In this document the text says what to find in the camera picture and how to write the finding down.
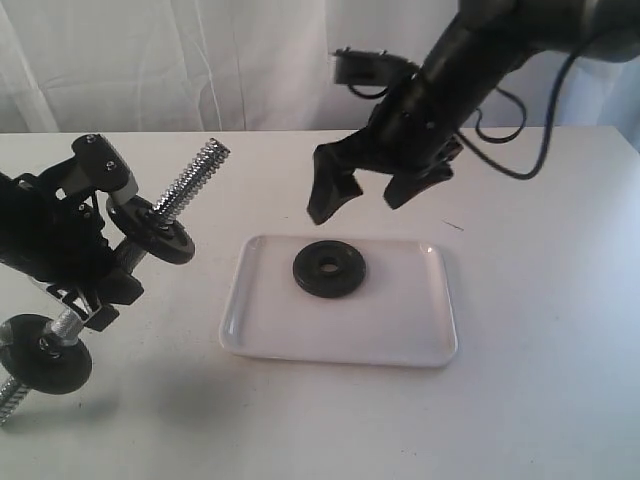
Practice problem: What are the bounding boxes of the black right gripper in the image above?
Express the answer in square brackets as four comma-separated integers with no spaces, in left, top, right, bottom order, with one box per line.
[307,69,480,225]

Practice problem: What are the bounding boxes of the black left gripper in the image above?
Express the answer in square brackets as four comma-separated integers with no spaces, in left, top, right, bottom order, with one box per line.
[1,169,144,331]

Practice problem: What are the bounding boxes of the chrome threaded dumbbell bar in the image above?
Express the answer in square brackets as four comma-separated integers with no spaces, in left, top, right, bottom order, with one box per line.
[1,139,230,419]

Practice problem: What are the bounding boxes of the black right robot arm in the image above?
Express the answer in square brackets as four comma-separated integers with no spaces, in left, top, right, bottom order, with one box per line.
[307,1,639,225]

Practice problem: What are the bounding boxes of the black left end weight plate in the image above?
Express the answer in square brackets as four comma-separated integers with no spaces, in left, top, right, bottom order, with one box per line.
[1,314,93,395]

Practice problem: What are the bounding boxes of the white rectangular plastic tray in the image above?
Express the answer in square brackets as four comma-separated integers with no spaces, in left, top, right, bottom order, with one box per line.
[219,235,458,368]

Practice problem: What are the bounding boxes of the white background curtain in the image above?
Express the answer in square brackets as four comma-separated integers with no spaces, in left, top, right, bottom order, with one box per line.
[0,0,640,154]

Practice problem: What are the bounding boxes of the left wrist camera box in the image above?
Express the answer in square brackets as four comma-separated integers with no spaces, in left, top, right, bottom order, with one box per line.
[71,134,139,205]

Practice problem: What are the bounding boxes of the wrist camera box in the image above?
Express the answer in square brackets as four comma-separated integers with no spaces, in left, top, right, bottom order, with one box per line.
[333,48,419,87]
[71,134,139,205]

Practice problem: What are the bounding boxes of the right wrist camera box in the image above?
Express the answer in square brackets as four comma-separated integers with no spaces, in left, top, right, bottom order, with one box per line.
[333,48,419,87]

